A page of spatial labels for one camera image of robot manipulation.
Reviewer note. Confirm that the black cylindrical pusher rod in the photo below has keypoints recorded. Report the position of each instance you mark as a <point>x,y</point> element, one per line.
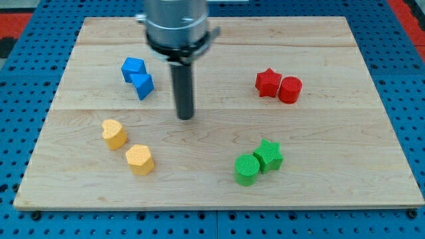
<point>182,79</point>

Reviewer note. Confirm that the yellow heart block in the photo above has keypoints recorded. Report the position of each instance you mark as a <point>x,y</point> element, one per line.
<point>113,134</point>

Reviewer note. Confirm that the blue triangle block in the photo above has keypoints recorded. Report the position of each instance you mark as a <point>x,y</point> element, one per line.
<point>143,84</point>

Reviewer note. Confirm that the blue cube block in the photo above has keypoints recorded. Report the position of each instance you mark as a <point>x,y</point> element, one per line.
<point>132,66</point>

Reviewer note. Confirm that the red star block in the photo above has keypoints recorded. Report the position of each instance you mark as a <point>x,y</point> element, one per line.
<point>268,83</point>

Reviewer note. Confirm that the yellow hexagon block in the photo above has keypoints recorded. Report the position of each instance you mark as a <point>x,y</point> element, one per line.
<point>140,159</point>

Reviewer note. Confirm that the red cylinder block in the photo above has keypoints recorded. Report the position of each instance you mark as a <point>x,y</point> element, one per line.
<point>290,89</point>

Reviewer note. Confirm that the wooden board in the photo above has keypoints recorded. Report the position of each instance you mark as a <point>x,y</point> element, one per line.
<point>339,148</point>

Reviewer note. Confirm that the green cylinder block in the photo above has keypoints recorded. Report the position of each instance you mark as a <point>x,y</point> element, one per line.
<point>246,168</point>

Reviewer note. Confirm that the green star block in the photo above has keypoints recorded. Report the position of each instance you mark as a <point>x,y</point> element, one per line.
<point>269,156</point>

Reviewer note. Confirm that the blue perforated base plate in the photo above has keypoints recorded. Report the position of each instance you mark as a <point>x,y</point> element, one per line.
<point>32,73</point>

